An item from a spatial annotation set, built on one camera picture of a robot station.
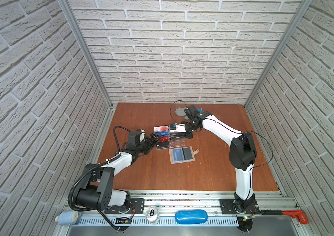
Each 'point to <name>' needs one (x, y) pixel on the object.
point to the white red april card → (161, 128)
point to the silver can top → (152, 215)
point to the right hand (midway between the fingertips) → (180, 131)
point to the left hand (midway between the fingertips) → (158, 139)
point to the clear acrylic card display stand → (176, 139)
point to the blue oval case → (191, 216)
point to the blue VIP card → (161, 133)
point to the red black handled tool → (297, 214)
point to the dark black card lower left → (163, 144)
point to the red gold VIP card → (164, 138)
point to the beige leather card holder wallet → (182, 155)
